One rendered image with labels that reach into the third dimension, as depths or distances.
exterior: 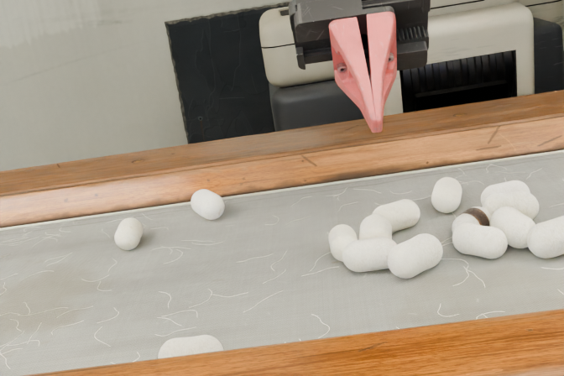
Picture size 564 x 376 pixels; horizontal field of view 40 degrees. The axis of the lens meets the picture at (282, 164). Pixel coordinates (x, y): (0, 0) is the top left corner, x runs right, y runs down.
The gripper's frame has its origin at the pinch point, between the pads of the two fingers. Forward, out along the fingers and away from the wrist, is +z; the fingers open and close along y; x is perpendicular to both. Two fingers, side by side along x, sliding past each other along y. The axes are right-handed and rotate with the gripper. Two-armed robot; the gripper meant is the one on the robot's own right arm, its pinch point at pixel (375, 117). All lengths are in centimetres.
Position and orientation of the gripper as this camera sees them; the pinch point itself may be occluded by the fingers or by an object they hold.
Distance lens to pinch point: 54.4
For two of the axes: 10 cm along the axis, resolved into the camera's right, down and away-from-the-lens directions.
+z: 0.7, 8.4, -5.5
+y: 9.9, -1.3, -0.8
